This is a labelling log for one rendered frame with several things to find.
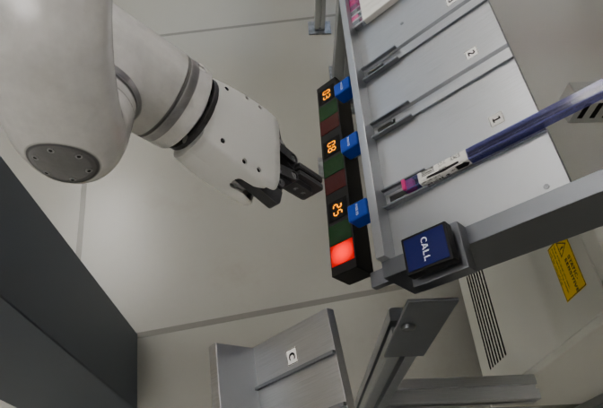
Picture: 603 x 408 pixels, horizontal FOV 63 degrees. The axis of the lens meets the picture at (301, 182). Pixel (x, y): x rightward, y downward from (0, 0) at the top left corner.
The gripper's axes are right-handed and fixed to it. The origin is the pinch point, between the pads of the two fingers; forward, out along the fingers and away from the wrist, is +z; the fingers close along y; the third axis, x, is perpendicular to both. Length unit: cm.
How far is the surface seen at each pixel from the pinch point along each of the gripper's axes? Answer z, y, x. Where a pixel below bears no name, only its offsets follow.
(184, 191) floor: 34, -55, -76
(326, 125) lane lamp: 11.2, -18.8, -4.2
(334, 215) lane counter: 11.2, -2.6, -4.3
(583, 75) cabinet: 45, -32, 28
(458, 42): 9.9, -17.2, 18.5
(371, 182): 8.0, -2.0, 4.1
